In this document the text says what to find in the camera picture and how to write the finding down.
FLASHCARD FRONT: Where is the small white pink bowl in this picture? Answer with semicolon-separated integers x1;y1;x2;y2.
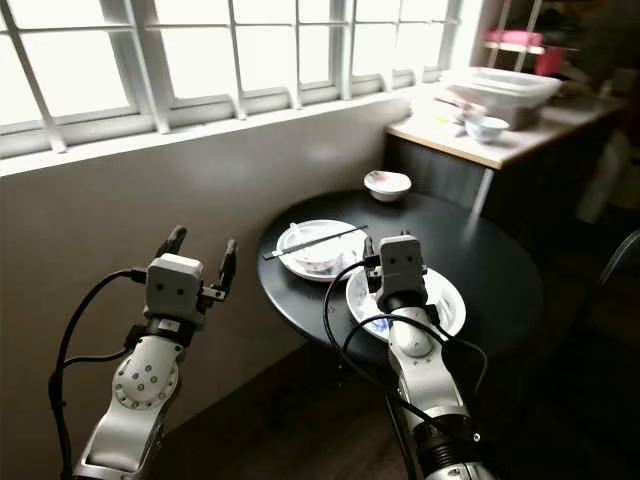
364;170;413;203

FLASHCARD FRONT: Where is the white plastic bag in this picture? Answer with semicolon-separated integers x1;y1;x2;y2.
585;130;636;226

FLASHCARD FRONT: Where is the pink cloth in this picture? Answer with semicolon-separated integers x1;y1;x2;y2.
485;28;566;77

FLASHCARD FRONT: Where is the black chopstick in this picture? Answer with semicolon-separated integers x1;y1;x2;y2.
263;226;368;258
264;230;367;262

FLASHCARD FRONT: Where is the dark cabinet wooden top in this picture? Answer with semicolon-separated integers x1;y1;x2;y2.
382;80;640;246

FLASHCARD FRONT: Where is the black chair back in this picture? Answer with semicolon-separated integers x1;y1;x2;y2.
592;228;640;321

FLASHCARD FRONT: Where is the blue patterned white plate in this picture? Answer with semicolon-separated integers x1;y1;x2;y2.
345;265;468;341

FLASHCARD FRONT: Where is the small red patterned item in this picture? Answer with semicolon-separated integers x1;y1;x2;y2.
432;95;486;126

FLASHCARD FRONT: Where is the white window frame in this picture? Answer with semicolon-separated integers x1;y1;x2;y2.
0;0;461;161

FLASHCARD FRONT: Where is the white blue patterned bowl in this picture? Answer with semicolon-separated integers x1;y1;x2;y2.
464;114;511;144

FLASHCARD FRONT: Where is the metal shelf rack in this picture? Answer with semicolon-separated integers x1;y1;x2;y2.
480;0;576;79

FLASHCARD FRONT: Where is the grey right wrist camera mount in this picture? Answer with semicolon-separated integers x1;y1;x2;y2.
378;234;425;293

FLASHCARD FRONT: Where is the plain white plate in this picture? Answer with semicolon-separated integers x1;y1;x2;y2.
275;219;369;283

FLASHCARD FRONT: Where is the round black table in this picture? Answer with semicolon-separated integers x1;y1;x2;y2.
256;190;544;366

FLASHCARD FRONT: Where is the clear plastic tub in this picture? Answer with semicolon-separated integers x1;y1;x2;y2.
440;66;563;131

